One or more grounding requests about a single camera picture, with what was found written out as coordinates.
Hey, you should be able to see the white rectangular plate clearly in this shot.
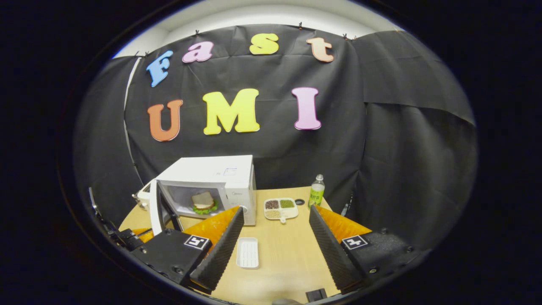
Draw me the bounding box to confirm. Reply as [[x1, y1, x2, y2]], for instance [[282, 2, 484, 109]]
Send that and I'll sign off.
[[236, 237, 260, 269]]

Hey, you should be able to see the green drink bottle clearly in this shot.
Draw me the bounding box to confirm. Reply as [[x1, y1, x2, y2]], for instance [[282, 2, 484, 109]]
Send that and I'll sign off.
[[308, 174, 326, 210]]

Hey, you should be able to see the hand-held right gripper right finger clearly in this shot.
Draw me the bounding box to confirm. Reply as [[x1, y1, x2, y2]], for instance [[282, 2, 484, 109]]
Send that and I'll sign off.
[[309, 205, 430, 295]]

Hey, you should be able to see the sandwich with lettuce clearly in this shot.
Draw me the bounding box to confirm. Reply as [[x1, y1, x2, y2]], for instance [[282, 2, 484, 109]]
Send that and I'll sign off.
[[191, 191, 219, 215]]

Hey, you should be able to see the white divided dish with beans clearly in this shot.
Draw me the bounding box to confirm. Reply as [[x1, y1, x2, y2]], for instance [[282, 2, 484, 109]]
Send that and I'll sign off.
[[263, 197, 299, 224]]

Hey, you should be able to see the white toaster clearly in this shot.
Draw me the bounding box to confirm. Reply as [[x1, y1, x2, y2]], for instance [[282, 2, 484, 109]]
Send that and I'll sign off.
[[133, 182, 153, 211]]

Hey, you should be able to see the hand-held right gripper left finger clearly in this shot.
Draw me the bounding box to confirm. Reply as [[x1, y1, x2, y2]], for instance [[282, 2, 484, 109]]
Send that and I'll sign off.
[[129, 206, 245, 294]]

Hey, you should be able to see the white microwave oven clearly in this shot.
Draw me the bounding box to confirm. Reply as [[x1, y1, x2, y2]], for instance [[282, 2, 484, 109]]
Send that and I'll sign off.
[[149, 155, 257, 236]]

